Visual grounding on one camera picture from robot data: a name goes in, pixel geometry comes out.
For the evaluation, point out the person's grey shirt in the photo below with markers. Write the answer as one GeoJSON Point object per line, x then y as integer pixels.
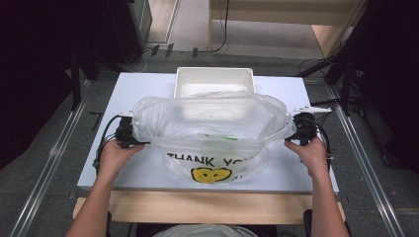
{"type": "Point", "coordinates": [204, 231]}

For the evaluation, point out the dark curtain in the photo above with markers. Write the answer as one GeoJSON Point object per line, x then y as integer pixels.
{"type": "Point", "coordinates": [33, 65]}
{"type": "Point", "coordinates": [392, 65]}

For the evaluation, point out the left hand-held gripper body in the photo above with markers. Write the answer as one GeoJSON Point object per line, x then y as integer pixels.
{"type": "Point", "coordinates": [125, 131]}

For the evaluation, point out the black cabinet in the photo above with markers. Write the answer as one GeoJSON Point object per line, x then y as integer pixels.
{"type": "Point", "coordinates": [131, 29]}

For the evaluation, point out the wooden table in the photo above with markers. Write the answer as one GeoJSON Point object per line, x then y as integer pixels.
{"type": "Point", "coordinates": [204, 207]}

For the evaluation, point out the person's right hand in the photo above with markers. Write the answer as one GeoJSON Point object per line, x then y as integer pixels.
{"type": "Point", "coordinates": [313, 156]}

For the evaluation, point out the green snack packet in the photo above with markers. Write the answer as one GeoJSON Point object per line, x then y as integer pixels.
{"type": "Point", "coordinates": [224, 137]}

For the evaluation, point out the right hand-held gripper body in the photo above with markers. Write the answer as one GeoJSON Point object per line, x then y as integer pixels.
{"type": "Point", "coordinates": [305, 126]}

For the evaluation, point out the white table board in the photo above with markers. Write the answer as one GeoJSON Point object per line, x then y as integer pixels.
{"type": "Point", "coordinates": [138, 89]}

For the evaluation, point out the person's left hand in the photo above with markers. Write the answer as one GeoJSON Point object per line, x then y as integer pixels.
{"type": "Point", "coordinates": [113, 158]}

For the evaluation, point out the white plastic bin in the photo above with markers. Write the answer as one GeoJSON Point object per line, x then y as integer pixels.
{"type": "Point", "coordinates": [214, 79]}

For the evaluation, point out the metal floor rail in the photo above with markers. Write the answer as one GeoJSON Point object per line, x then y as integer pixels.
{"type": "Point", "coordinates": [49, 164]}
{"type": "Point", "coordinates": [365, 164]}

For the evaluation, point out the clear printed plastic bag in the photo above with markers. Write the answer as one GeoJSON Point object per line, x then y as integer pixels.
{"type": "Point", "coordinates": [210, 151]}

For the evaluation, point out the black metal stand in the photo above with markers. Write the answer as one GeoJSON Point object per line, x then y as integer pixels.
{"type": "Point", "coordinates": [346, 89]}
{"type": "Point", "coordinates": [76, 82]}

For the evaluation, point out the black floor tape mark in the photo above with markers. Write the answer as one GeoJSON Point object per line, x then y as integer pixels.
{"type": "Point", "coordinates": [98, 118]}

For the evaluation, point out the wooden shelf unit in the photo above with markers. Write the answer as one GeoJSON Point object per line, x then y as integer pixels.
{"type": "Point", "coordinates": [280, 16]}

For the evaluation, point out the black floor tape strip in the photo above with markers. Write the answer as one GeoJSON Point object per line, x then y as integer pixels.
{"type": "Point", "coordinates": [154, 50]}
{"type": "Point", "coordinates": [195, 52]}
{"type": "Point", "coordinates": [169, 50]}

